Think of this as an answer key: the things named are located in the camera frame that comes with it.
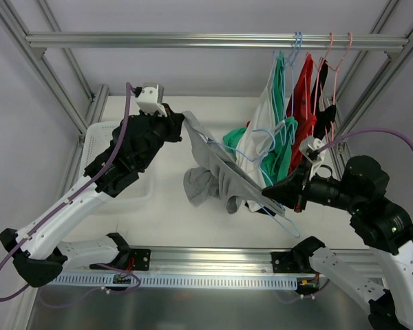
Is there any green tank top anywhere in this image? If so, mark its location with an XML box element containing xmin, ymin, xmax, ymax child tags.
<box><xmin>222</xmin><ymin>52</ymin><xmax>298</xmax><ymax>188</ymax></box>

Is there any white tank top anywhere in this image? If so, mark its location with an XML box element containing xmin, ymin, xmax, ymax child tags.
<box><xmin>234</xmin><ymin>51</ymin><xmax>290</xmax><ymax>188</ymax></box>

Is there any grey tank top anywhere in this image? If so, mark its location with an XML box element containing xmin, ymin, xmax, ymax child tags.
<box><xmin>183</xmin><ymin>111</ymin><xmax>285</xmax><ymax>216</ymax></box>

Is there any red tank top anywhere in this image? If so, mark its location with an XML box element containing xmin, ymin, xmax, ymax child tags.
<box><xmin>286</xmin><ymin>54</ymin><xmax>315</xmax><ymax>174</ymax></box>

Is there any pink wire hanger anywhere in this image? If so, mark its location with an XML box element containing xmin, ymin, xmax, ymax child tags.
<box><xmin>310</xmin><ymin>32</ymin><xmax>336</xmax><ymax>140</ymax></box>
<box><xmin>325</xmin><ymin>32</ymin><xmax>354</xmax><ymax>144</ymax></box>

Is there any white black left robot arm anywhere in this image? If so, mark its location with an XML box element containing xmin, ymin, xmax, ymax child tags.
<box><xmin>0</xmin><ymin>105</ymin><xmax>185</xmax><ymax>287</ymax></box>

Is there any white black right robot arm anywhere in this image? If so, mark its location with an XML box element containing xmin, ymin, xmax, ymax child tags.
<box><xmin>262</xmin><ymin>155</ymin><xmax>413</xmax><ymax>329</ymax></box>

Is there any black tank top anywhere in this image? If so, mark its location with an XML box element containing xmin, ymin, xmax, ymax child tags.
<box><xmin>311</xmin><ymin>60</ymin><xmax>337</xmax><ymax>140</ymax></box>

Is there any white plastic laundry basket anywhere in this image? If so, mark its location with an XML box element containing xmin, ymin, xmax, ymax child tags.
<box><xmin>82</xmin><ymin>120</ymin><xmax>156</xmax><ymax>214</ymax></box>

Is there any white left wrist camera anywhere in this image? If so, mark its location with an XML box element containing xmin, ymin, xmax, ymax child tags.
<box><xmin>135</xmin><ymin>82</ymin><xmax>167</xmax><ymax>117</ymax></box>

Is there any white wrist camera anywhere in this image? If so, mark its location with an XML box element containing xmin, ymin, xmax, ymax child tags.
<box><xmin>299</xmin><ymin>136</ymin><xmax>326</xmax><ymax>179</ymax></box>
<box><xmin>135</xmin><ymin>82</ymin><xmax>167</xmax><ymax>117</ymax></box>

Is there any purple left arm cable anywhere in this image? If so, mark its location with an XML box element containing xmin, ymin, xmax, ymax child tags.
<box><xmin>0</xmin><ymin>82</ymin><xmax>142</xmax><ymax>303</ymax></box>

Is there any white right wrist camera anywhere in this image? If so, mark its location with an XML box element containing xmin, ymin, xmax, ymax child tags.
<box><xmin>299</xmin><ymin>136</ymin><xmax>326</xmax><ymax>179</ymax></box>

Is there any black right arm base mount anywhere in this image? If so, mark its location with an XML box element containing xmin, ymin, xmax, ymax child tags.
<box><xmin>271</xmin><ymin>236</ymin><xmax>326</xmax><ymax>274</ymax></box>

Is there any aluminium right frame post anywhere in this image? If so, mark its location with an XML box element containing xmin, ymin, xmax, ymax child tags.
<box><xmin>330</xmin><ymin>0</ymin><xmax>413</xmax><ymax>166</ymax></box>

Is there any aluminium top hanging rail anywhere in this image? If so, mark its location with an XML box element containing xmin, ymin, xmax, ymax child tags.
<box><xmin>25</xmin><ymin>32</ymin><xmax>409</xmax><ymax>52</ymax></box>

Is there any aluminium front rail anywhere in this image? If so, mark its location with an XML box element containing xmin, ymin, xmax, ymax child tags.
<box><xmin>25</xmin><ymin>244</ymin><xmax>393</xmax><ymax>276</ymax></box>

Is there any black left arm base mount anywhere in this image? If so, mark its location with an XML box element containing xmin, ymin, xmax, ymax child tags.
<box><xmin>89</xmin><ymin>232</ymin><xmax>151</xmax><ymax>271</ymax></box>

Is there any white slotted cable duct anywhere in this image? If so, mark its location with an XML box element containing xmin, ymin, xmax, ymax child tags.
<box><xmin>50</xmin><ymin>272</ymin><xmax>298</xmax><ymax>291</ymax></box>

